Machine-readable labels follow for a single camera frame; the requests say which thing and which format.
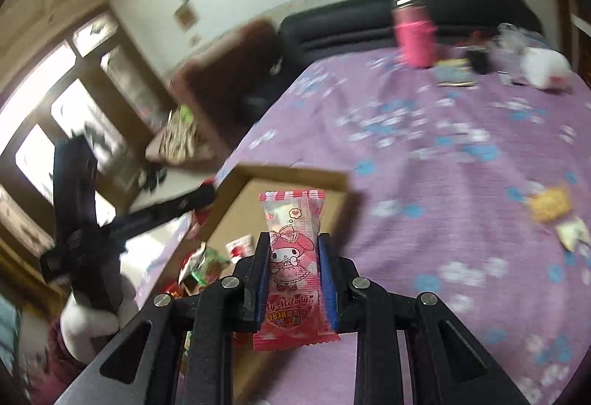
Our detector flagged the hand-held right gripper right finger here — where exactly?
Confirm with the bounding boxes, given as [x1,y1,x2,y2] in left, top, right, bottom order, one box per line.
[318,233,529,405]

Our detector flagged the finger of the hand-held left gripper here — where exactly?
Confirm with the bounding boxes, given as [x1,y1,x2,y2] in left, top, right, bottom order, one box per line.
[104,182,217,246]
[52,135,100,249]

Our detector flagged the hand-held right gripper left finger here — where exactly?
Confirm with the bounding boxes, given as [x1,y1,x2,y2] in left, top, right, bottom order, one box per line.
[53,232,273,405]

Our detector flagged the pink cartoon snack packet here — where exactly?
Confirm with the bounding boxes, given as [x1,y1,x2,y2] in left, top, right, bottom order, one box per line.
[253,189,342,351]

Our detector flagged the brown cardboard box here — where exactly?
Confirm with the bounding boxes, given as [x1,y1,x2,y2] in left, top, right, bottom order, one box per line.
[182,162,363,405]

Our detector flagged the person's left forearm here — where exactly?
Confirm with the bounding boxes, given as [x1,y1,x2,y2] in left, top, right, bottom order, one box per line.
[18,313,93,405]

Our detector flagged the person's left hand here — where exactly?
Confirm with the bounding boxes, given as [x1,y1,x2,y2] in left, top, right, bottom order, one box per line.
[60,273,140,364]

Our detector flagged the dark red snack packet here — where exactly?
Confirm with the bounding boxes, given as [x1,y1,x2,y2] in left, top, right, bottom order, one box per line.
[187,206,209,240]

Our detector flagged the red white label snack packet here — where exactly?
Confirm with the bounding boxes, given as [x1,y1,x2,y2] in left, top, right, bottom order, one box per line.
[225,235,254,258]

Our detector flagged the green white candy wrapper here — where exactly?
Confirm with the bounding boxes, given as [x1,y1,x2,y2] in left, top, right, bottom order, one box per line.
[182,246,232,290]

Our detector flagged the small red snack packet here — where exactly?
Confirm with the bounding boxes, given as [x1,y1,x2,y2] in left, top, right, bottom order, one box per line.
[161,279,191,301]

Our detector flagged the brown upholstered chair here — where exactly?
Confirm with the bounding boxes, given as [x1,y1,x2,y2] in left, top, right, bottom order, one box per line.
[171,20,283,129]

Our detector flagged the black sofa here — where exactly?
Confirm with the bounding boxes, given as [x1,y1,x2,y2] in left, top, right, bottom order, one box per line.
[240,0,546,129]

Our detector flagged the yellow snack bar packet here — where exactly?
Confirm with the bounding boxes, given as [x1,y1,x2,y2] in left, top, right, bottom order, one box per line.
[526,187,573,223]

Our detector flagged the thin paper booklet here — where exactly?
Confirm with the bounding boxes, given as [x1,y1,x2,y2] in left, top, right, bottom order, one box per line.
[435,59,478,87]

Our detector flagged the pale green round snack packet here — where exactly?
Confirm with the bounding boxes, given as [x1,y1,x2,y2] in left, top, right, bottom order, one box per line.
[556,217,591,253]

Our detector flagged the pink knitted sleeve bottle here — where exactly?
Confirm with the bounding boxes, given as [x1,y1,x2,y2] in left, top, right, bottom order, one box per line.
[390,0,439,69]

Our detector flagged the small black holder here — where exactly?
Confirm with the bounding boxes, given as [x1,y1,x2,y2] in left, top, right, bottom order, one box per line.
[466,46,494,76]

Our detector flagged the clear plastic cup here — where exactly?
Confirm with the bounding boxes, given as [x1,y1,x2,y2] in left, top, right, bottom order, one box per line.
[496,23,532,50]

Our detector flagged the white plastic jar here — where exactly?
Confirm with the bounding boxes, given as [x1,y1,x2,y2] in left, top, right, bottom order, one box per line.
[521,46,573,91]

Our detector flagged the wooden frame window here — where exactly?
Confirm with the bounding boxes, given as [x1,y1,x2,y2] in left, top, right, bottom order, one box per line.
[0,13,155,212]

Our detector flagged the small wall paper note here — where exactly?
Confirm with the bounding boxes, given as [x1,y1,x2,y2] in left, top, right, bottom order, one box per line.
[174,3,197,28]

